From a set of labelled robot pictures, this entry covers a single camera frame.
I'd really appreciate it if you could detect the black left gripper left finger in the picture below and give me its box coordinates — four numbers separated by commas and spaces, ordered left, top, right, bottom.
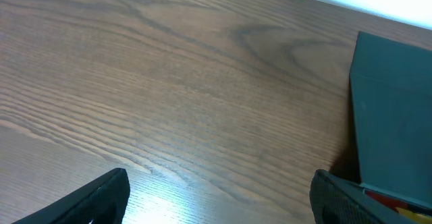
13, 168, 130, 224

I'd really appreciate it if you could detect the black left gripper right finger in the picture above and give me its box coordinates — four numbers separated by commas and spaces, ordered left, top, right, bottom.
309, 169, 414, 224

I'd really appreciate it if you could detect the red Hacks candy bag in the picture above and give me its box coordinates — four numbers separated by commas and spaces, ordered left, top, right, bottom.
364, 190, 409, 213

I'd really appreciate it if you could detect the yellow Hacks candy bag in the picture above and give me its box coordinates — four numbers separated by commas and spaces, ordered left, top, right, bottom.
396, 207, 432, 224

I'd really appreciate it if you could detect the dark green box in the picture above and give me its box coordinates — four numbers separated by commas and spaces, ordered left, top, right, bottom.
350, 32, 431, 208

